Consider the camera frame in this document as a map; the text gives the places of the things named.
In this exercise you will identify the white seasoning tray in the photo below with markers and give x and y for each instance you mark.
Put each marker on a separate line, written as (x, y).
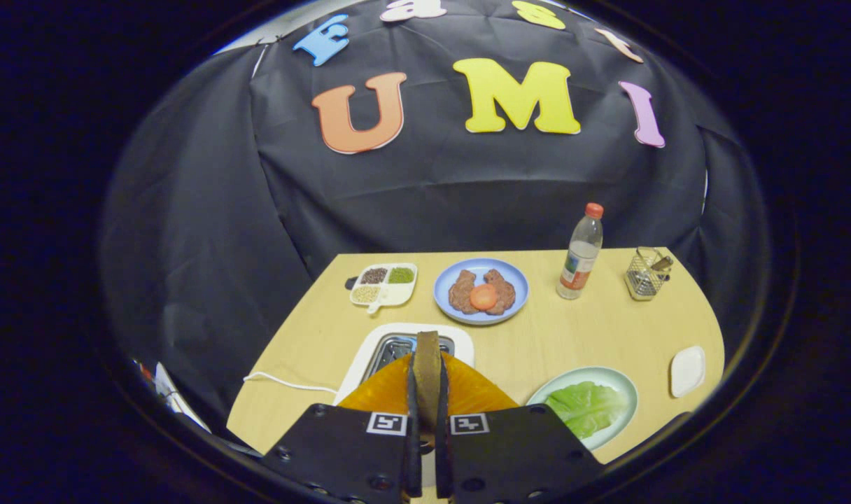
(383, 297)

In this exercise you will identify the brown toast slice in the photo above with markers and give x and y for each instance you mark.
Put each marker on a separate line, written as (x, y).
(427, 371)

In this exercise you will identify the orange tomato slice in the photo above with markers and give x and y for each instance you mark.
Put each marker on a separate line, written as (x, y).
(483, 297)

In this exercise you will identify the blue plate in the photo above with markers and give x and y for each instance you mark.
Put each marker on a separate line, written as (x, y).
(481, 264)

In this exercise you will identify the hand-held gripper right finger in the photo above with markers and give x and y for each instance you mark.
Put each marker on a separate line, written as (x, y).
(509, 455)

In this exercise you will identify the green lettuce leaf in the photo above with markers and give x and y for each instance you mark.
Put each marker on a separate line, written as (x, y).
(586, 409)

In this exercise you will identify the white flat panel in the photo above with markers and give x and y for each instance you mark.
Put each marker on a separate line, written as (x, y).
(177, 402)

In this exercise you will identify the brown meat patty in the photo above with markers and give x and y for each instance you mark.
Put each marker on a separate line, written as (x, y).
(504, 290)
(460, 290)

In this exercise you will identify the black backdrop cloth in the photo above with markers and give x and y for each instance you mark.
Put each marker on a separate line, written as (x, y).
(432, 196)

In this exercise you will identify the small white square plate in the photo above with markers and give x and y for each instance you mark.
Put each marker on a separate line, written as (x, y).
(688, 371)

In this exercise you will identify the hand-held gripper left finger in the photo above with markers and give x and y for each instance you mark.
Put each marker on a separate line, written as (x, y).
(348, 455)

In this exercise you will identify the clear water bottle red cap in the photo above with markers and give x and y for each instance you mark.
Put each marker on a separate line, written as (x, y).
(579, 259)

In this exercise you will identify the white toaster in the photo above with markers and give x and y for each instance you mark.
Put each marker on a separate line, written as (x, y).
(369, 334)

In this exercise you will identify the light green plate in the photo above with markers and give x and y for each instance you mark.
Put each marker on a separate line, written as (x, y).
(607, 374)

